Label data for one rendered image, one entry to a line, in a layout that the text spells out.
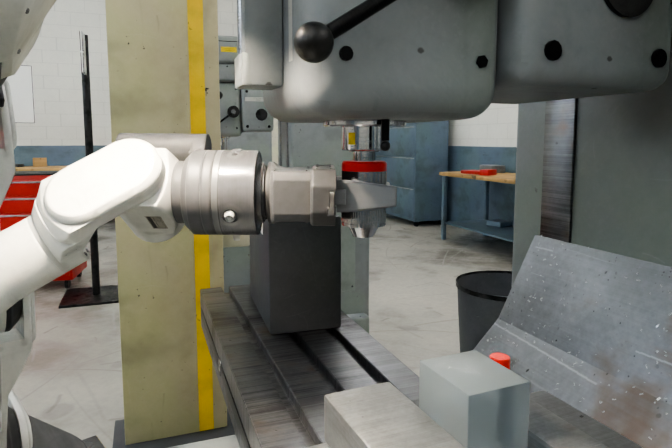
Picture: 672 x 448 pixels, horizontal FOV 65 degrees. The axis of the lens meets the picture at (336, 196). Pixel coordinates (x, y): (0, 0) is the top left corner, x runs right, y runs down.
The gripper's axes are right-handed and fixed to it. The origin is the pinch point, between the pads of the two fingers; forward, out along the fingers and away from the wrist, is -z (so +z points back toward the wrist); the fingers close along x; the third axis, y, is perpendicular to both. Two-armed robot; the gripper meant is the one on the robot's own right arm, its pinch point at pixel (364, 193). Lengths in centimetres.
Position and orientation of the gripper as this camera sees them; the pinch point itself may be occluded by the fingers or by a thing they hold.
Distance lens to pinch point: 55.2
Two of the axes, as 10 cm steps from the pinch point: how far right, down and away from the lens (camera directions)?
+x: -0.3, -1.1, 9.9
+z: -10.0, -0.1, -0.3
